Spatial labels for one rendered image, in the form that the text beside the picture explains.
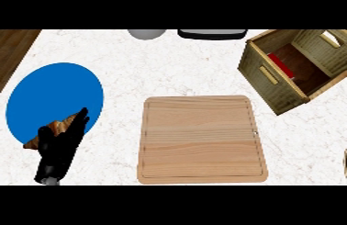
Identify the grey round object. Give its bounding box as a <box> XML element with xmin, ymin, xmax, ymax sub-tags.
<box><xmin>125</xmin><ymin>28</ymin><xmax>168</xmax><ymax>40</ymax></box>

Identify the blue oval placemat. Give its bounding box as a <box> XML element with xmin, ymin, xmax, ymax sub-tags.
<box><xmin>4</xmin><ymin>62</ymin><xmax>106</xmax><ymax>145</ymax></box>

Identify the tan object at edge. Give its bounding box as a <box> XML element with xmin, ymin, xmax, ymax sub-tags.
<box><xmin>341</xmin><ymin>149</ymin><xmax>347</xmax><ymax>178</ymax></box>

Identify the brown croissant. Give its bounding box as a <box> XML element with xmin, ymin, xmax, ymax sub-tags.
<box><xmin>24</xmin><ymin>111</ymin><xmax>83</xmax><ymax>151</ymax></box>

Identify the wicker basket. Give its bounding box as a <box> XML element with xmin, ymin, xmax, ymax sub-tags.
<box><xmin>238</xmin><ymin>28</ymin><xmax>347</xmax><ymax>117</ymax></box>

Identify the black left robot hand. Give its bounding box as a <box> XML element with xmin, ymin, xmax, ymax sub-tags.
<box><xmin>34</xmin><ymin>107</ymin><xmax>91</xmax><ymax>185</ymax></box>

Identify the brown wooden panel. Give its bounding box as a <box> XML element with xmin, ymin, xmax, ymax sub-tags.
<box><xmin>0</xmin><ymin>28</ymin><xmax>43</xmax><ymax>94</ymax></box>

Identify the red can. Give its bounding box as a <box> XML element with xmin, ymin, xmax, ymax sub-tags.
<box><xmin>266</xmin><ymin>52</ymin><xmax>295</xmax><ymax>80</ymax></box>

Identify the wooden cutting board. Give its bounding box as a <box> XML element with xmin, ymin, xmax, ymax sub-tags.
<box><xmin>136</xmin><ymin>95</ymin><xmax>270</xmax><ymax>186</ymax></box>

